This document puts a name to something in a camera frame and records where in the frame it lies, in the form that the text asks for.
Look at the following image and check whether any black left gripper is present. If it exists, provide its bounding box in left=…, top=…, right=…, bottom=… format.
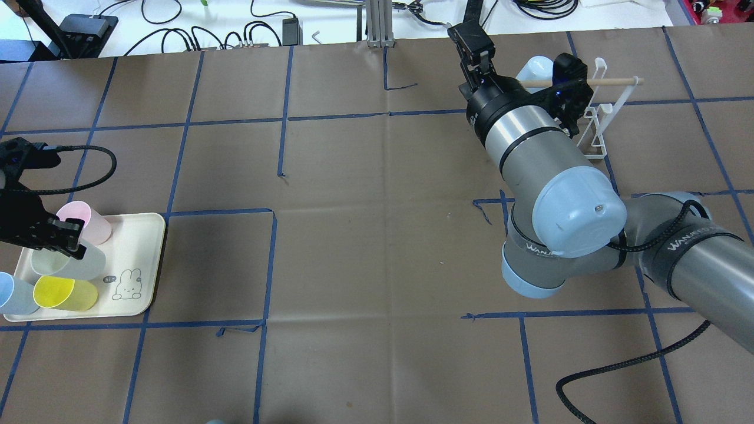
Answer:
left=1, top=191, right=87, bottom=260

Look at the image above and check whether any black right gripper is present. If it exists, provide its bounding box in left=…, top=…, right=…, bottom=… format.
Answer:
left=447, top=21, right=528, bottom=128

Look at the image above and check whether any pale green white cup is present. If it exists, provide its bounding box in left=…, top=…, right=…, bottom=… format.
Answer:
left=30, top=240, right=106, bottom=281

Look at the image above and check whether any light blue cup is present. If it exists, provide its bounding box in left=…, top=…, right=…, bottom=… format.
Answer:
left=516, top=55, right=554, bottom=82
left=1, top=272, right=39, bottom=316

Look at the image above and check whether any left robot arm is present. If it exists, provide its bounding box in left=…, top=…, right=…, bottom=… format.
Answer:
left=1, top=176, right=87, bottom=260

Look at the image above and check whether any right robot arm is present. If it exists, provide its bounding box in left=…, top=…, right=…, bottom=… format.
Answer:
left=448, top=21, right=753, bottom=350

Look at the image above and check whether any pink cup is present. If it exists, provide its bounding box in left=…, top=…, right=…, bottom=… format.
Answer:
left=56, top=201, right=113, bottom=245

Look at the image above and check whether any yellow cup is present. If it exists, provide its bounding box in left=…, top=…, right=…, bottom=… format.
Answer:
left=32, top=276, right=98, bottom=312

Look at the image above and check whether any cream plastic tray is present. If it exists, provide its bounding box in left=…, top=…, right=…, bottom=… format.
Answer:
left=4, top=213, right=166, bottom=322

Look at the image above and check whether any black power adapter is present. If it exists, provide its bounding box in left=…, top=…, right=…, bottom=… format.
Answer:
left=281, top=17, right=303, bottom=46

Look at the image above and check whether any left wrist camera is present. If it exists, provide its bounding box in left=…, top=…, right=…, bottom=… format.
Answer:
left=1, top=137, right=64, bottom=180

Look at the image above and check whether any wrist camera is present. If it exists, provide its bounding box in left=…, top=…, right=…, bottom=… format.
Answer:
left=545, top=52, right=594, bottom=138
left=1, top=137, right=64, bottom=180

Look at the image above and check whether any aluminium frame post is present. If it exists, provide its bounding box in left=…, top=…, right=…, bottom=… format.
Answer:
left=365, top=0, right=395, bottom=48

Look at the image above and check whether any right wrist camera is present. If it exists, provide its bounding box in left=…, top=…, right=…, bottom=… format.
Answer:
left=545, top=52, right=594, bottom=138

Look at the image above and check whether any white wire cup rack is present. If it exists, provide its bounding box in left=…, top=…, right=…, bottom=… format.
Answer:
left=521, top=57, right=644, bottom=160

